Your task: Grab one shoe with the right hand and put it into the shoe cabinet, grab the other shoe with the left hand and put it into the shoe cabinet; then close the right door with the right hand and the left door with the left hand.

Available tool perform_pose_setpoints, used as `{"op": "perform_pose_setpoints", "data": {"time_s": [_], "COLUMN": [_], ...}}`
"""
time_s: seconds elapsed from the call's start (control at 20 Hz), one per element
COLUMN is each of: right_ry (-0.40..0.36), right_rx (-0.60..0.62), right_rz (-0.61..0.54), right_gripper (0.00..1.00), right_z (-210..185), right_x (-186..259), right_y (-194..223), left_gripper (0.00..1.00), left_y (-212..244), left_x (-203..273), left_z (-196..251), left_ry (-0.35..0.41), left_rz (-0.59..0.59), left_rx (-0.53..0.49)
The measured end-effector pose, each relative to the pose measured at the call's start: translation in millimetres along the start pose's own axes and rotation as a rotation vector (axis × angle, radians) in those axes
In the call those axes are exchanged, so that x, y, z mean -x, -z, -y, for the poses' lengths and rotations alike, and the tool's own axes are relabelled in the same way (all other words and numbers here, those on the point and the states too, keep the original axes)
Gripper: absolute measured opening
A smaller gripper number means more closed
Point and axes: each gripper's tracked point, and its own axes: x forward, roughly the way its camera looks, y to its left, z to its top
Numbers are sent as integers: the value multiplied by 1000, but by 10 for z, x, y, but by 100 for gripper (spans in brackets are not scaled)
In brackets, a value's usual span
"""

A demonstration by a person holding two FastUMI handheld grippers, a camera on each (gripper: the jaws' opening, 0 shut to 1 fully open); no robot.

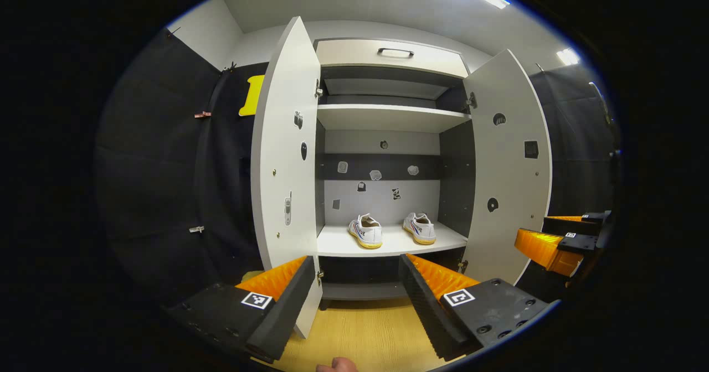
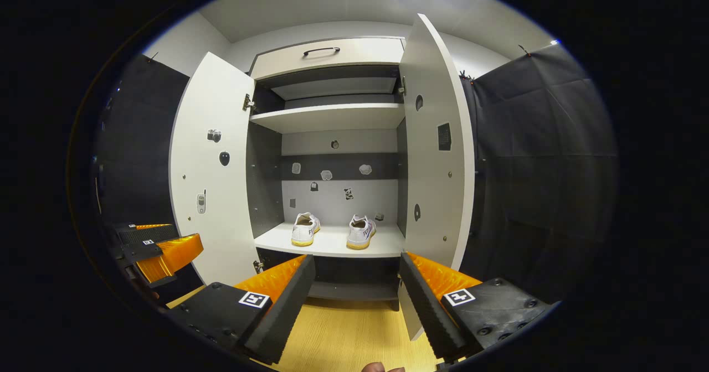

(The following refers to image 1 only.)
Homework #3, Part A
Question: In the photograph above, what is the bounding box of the black backdrop cloth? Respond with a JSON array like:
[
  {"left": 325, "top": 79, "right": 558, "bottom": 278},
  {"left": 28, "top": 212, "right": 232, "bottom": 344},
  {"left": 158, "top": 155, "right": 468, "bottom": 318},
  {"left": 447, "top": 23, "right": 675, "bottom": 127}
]
[{"left": 94, "top": 29, "right": 624, "bottom": 306}]

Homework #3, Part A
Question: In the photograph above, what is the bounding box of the white cabinet shelf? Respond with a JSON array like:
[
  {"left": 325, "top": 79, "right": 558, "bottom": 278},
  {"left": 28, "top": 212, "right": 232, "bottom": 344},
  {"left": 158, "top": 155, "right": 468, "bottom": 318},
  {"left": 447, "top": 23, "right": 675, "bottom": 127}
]
[
  {"left": 317, "top": 104, "right": 471, "bottom": 135},
  {"left": 317, "top": 221, "right": 469, "bottom": 258}
]

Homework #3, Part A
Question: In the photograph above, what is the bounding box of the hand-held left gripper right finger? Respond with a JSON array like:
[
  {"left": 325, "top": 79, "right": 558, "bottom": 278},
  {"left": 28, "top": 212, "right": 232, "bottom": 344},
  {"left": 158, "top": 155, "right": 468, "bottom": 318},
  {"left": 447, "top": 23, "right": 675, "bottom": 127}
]
[{"left": 399, "top": 253, "right": 552, "bottom": 361}]

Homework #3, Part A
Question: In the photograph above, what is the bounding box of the white canvas shoe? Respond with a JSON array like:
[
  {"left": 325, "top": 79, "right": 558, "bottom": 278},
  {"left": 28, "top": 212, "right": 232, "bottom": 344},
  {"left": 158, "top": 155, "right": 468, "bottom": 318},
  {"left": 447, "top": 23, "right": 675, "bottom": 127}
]
[
  {"left": 348, "top": 213, "right": 384, "bottom": 250},
  {"left": 402, "top": 212, "right": 437, "bottom": 246}
]

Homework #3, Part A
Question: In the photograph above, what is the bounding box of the white cabinet door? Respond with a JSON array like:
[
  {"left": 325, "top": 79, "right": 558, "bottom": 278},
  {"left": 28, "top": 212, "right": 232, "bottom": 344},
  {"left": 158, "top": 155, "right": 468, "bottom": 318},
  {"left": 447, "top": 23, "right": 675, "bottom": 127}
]
[
  {"left": 463, "top": 49, "right": 553, "bottom": 285},
  {"left": 250, "top": 16, "right": 323, "bottom": 339}
]

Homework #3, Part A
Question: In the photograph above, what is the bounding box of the white grey shoe cabinet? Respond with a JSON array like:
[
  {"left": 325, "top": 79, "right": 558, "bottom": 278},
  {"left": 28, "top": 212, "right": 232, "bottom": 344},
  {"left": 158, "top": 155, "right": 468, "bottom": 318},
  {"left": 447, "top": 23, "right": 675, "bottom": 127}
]
[{"left": 313, "top": 37, "right": 477, "bottom": 302}]

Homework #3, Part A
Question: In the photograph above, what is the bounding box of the beige cabinet drawer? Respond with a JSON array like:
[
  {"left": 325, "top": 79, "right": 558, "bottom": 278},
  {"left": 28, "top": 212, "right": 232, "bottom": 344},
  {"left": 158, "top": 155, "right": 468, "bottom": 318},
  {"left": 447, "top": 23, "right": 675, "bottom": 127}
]
[{"left": 316, "top": 39, "right": 470, "bottom": 79}]

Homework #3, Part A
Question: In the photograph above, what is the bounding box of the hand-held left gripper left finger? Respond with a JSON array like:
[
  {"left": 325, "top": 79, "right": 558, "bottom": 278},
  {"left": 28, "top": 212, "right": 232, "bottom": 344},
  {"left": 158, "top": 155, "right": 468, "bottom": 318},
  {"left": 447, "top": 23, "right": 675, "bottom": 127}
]
[{"left": 166, "top": 256, "right": 316, "bottom": 364}]

